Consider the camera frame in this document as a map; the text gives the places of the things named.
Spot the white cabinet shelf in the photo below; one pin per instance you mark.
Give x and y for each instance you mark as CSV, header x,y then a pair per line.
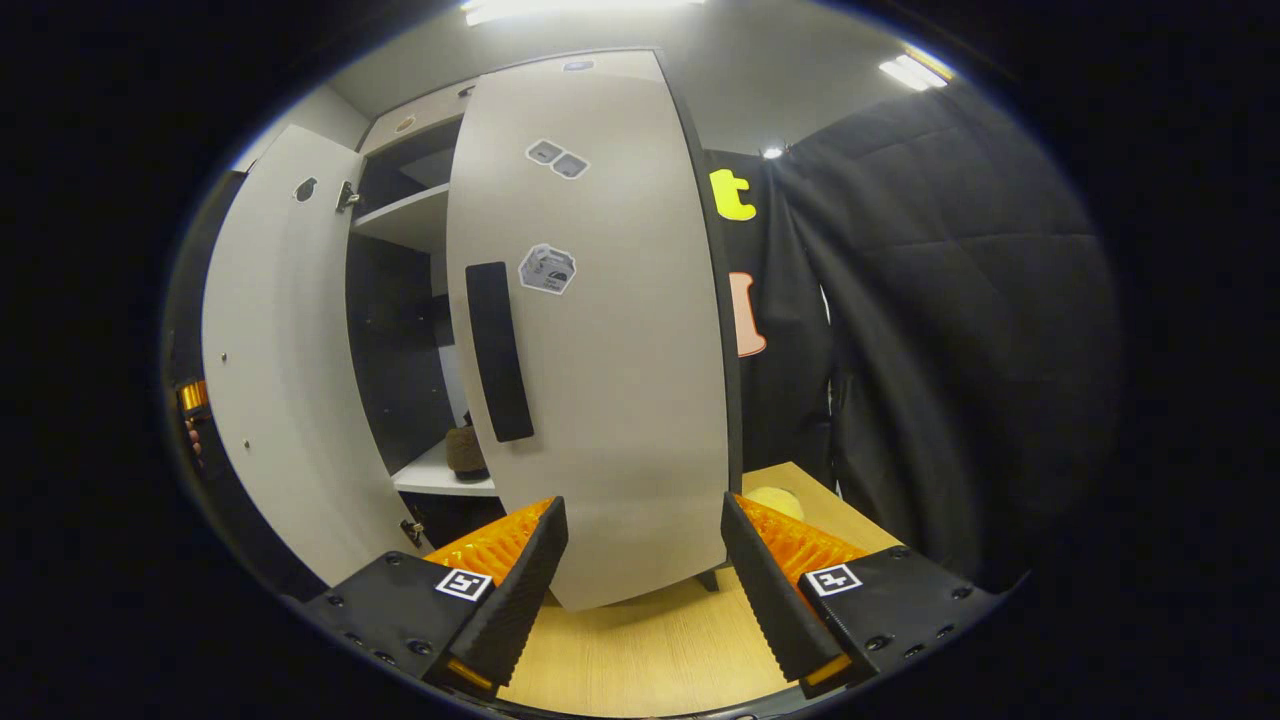
x,y
405,220
435,478

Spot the ceiling light panel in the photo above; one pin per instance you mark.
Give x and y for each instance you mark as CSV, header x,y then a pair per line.
x,y
913,70
580,8

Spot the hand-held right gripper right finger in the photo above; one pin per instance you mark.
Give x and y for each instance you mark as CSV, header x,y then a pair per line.
x,y
770,590

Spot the yellow plush fruit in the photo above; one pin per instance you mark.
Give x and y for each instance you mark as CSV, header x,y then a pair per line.
x,y
778,503

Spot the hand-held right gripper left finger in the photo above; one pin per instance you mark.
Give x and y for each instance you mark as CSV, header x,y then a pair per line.
x,y
512,595

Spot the black backdrop cloth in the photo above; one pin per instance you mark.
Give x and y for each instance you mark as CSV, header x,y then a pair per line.
x,y
960,330

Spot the grey cabinet door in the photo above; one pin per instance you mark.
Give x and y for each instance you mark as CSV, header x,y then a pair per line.
x,y
620,380
290,350

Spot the brown fuzzy shoe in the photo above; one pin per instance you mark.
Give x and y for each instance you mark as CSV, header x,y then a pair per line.
x,y
466,452

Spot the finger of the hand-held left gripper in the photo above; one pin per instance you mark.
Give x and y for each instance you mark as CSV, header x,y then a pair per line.
x,y
193,396

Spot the grey shoe cabinet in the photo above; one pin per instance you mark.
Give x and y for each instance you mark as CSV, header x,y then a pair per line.
x,y
400,330

